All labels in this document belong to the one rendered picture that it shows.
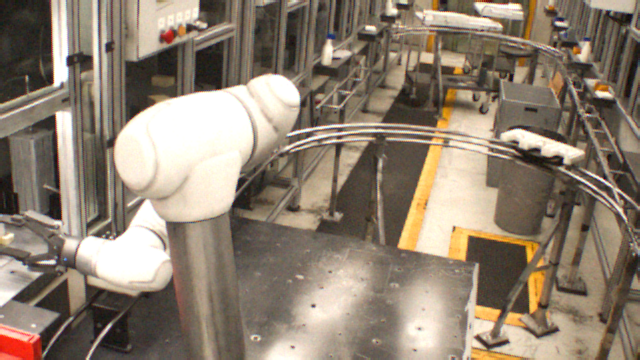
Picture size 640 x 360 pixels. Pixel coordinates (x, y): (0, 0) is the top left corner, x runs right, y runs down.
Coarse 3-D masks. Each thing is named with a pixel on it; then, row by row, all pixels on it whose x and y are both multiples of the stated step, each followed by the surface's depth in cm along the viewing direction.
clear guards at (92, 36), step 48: (0, 0) 129; (48, 0) 144; (96, 0) 162; (0, 48) 131; (48, 48) 147; (96, 48) 166; (0, 96) 134; (48, 96) 150; (96, 96) 171; (96, 144) 175; (96, 192) 179
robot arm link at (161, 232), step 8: (240, 176) 120; (144, 208) 154; (152, 208) 153; (136, 216) 156; (144, 216) 153; (152, 216) 153; (136, 224) 153; (144, 224) 153; (152, 224) 153; (160, 224) 153; (160, 232) 153
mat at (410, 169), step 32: (416, 64) 847; (448, 96) 714; (384, 128) 589; (416, 160) 521; (352, 192) 451; (384, 192) 456; (416, 192) 461; (320, 224) 402; (352, 224) 406; (384, 224) 410; (416, 224) 415
